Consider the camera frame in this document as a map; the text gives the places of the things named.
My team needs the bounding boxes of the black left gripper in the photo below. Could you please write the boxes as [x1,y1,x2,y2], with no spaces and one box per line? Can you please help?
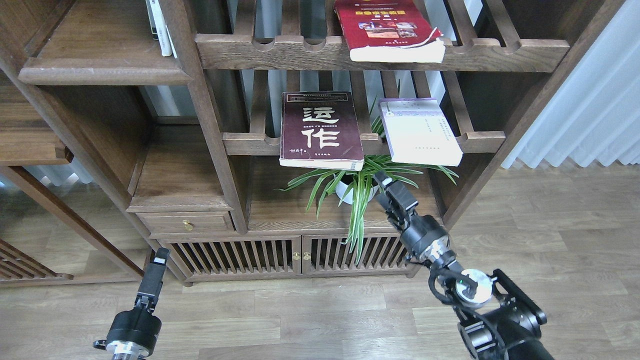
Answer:
[93,247,170,358]

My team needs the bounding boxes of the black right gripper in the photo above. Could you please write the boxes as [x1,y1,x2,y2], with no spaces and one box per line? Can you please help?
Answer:
[374,171,451,264]

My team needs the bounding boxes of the white lilac book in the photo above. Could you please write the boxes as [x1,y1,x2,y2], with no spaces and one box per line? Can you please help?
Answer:
[379,97,463,167]

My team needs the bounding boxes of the red book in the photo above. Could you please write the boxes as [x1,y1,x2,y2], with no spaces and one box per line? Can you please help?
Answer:
[333,0,446,63]

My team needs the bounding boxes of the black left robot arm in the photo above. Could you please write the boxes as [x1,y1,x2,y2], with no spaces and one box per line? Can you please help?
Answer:
[93,247,170,360]

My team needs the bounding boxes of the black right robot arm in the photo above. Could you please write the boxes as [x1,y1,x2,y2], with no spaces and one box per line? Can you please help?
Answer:
[374,171,553,360]

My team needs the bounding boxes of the green spider plant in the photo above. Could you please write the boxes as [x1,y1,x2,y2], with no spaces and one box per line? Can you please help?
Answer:
[278,80,460,264]

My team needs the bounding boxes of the white plant pot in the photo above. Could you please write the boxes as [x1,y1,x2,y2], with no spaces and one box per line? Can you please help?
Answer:
[334,175,379,205]

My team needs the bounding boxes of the brass drawer knob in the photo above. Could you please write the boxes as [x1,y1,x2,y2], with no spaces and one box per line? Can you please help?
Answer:
[183,219,194,231]

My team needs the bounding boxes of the dark maroon book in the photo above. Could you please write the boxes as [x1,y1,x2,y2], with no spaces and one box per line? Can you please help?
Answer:
[279,91,364,171]

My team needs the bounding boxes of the wooden side rack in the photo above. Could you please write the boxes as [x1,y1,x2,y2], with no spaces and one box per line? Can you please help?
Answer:
[0,165,76,287]

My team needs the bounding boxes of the dark wooden bookshelf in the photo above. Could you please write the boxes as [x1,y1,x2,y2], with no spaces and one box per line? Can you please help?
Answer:
[1,0,626,286]

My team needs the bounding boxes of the white curtain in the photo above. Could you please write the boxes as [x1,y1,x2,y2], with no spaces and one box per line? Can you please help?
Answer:
[502,0,640,169]

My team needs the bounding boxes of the white upright book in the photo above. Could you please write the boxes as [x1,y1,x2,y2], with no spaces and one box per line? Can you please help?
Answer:
[146,0,178,59]

